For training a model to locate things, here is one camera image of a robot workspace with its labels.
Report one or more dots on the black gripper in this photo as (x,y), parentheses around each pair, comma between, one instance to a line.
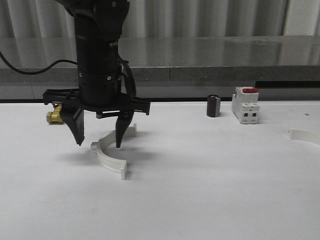
(109,95)

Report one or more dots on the white half pipe clamp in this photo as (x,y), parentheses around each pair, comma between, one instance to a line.
(114,164)
(303,135)

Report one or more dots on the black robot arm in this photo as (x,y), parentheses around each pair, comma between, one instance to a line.
(98,27)

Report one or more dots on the brass valve red handwheel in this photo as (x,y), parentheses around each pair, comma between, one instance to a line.
(53,117)

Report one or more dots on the grey stone counter ledge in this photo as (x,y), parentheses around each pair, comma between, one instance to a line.
(281,67)

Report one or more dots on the grey pleated curtain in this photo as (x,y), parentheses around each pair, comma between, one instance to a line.
(171,18)

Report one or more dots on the white circuit breaker red switch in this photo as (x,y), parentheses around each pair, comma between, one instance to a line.
(245,104)

